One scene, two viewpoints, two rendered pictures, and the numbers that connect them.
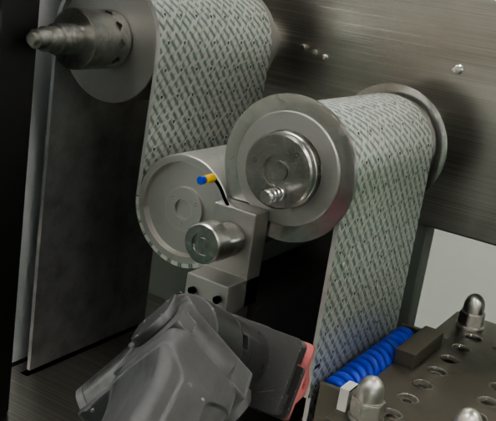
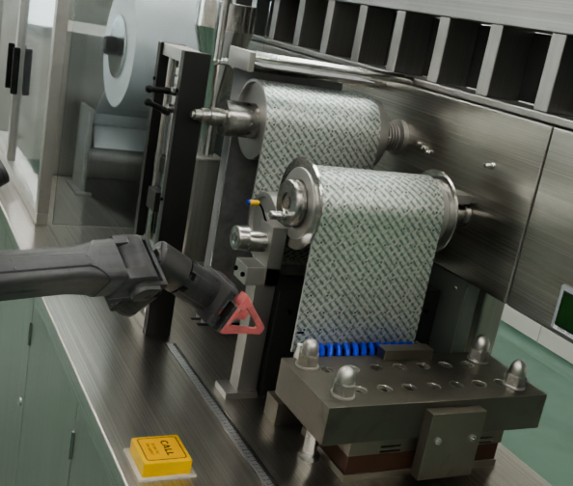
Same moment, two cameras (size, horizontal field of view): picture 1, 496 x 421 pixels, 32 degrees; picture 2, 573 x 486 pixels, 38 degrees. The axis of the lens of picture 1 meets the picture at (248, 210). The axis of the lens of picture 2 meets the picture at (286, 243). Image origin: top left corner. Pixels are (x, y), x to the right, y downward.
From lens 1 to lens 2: 76 cm
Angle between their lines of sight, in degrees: 31
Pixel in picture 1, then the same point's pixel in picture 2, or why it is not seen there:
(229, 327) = (176, 262)
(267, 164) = (285, 199)
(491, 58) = (510, 159)
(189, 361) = (99, 249)
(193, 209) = not seen: hidden behind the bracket
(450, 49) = (490, 151)
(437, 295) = not seen: outside the picture
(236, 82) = (342, 158)
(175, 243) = not seen: hidden behind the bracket
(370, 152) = (350, 201)
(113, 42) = (243, 121)
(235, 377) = (134, 269)
